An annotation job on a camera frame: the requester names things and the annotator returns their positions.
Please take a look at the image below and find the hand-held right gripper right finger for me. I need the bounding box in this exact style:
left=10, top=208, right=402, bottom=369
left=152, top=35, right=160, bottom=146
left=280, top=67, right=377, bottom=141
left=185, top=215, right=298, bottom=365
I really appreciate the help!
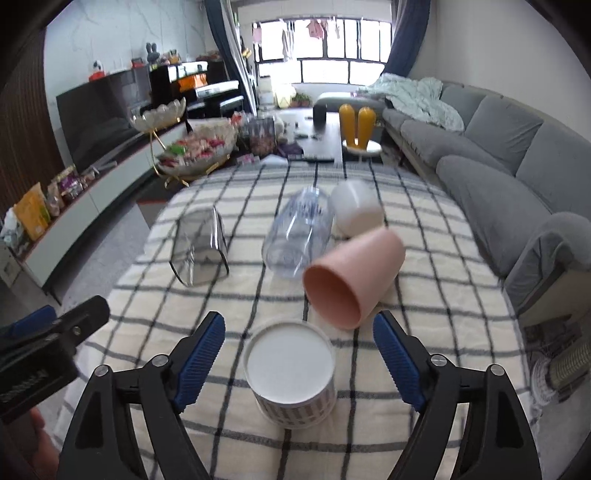
left=373, top=309, right=543, bottom=480

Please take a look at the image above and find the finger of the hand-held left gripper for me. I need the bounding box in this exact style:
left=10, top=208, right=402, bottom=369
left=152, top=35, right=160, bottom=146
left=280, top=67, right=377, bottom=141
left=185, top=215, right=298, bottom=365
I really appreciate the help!
left=0, top=305, right=58, bottom=358
left=48, top=295, right=112, bottom=357

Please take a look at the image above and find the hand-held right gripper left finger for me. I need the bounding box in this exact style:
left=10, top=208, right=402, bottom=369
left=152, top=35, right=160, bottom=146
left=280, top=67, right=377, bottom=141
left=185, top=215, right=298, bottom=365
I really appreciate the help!
left=55, top=310, right=227, bottom=480

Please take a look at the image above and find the pink cup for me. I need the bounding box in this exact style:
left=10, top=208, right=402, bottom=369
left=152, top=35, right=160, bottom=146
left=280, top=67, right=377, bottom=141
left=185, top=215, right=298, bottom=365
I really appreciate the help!
left=302, top=227, right=406, bottom=330

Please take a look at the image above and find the white striped cup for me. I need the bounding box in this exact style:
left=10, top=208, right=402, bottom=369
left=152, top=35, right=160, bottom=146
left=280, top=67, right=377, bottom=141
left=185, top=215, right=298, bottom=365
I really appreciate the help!
left=243, top=322, right=337, bottom=430

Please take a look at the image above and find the clear angular glass cup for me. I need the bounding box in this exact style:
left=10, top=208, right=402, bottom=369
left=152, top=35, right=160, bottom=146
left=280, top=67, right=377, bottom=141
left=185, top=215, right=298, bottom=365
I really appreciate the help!
left=170, top=206, right=230, bottom=288

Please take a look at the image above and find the plain white cup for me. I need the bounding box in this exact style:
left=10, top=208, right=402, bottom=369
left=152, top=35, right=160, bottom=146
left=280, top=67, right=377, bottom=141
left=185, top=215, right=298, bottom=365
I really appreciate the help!
left=331, top=179, right=385, bottom=238

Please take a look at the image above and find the clear printed plastic cup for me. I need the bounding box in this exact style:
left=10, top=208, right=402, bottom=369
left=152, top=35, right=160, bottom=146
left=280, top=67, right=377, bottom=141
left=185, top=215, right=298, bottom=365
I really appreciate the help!
left=261, top=186, right=335, bottom=280

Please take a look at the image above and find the cream plaid blanket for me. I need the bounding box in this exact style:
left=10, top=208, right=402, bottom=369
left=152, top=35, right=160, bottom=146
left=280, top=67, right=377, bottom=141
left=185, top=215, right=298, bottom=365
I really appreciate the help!
left=51, top=161, right=541, bottom=480

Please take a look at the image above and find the yellow snack bag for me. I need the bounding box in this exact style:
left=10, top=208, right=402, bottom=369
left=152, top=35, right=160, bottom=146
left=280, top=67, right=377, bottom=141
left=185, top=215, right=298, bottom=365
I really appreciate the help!
left=13, top=182, right=51, bottom=241

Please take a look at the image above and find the purple snack bag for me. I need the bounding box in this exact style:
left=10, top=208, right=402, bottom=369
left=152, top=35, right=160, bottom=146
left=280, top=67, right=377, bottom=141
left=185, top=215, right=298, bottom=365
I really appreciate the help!
left=58, top=166, right=88, bottom=204

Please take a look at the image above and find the white television cabinet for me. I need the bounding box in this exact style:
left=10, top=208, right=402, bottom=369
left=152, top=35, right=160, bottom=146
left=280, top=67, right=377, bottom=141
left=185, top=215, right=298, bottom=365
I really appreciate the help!
left=18, top=122, right=190, bottom=305

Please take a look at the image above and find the grey sofa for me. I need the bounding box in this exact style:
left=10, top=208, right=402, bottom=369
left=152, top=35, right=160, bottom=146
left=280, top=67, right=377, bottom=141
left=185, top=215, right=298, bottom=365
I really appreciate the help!
left=382, top=80, right=591, bottom=315

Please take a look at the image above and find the black television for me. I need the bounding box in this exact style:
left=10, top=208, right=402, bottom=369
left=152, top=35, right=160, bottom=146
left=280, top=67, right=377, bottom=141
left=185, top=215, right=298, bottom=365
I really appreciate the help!
left=56, top=69, right=153, bottom=174

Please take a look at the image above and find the tiered snack bowl stand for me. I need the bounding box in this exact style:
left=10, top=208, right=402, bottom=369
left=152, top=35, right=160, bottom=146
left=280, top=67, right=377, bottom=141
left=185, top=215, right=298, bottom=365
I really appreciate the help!
left=129, top=97, right=241, bottom=188

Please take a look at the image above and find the dark coffee table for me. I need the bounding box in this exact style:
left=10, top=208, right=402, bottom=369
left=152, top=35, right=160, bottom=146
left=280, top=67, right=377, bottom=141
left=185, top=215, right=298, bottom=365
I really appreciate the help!
left=277, top=107, right=345, bottom=164

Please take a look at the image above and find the clear snack container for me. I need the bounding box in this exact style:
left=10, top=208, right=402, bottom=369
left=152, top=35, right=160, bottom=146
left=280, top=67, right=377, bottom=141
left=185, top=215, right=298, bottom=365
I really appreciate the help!
left=249, top=117, right=278, bottom=155

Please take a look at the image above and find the white stool with yellow ears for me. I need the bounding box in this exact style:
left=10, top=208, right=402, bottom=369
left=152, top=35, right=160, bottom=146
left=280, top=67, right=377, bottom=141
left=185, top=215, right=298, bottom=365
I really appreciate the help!
left=338, top=104, right=384, bottom=160

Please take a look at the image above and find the black piano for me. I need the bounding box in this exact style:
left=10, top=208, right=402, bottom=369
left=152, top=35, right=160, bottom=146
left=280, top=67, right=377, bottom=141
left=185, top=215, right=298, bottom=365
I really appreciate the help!
left=148, top=60, right=245, bottom=118

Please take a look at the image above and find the light green blanket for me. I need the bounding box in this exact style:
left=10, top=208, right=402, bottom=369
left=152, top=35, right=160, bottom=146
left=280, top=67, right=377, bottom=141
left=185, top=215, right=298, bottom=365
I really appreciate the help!
left=358, top=74, right=465, bottom=132

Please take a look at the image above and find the grey ottoman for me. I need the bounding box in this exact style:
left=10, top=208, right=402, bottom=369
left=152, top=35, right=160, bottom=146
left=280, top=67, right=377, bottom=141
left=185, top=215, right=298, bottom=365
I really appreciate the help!
left=314, top=91, right=384, bottom=114

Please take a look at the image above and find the black framed window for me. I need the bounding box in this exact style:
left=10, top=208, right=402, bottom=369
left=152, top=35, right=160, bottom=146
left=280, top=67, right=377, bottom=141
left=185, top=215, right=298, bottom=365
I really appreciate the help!
left=252, top=18, right=395, bottom=86

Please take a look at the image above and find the blue curtain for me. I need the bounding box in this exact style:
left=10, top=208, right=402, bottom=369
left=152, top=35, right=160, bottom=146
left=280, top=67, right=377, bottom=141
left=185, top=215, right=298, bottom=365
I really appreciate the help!
left=383, top=0, right=435, bottom=79
left=204, top=0, right=259, bottom=116

